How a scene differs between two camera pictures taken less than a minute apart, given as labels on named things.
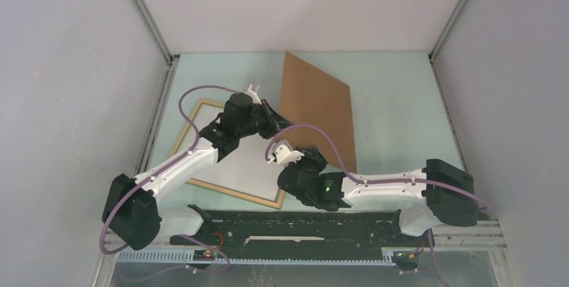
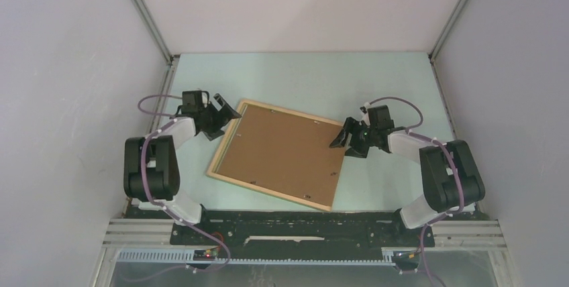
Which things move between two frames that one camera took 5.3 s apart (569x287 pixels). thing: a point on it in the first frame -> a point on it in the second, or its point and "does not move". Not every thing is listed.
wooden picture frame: [276, 204] -> [280, 152]
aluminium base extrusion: [451, 236] does not move
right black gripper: [311, 154] -> [352, 127]
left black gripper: [274, 122] -> [228, 115]
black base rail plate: [294, 230] does not move
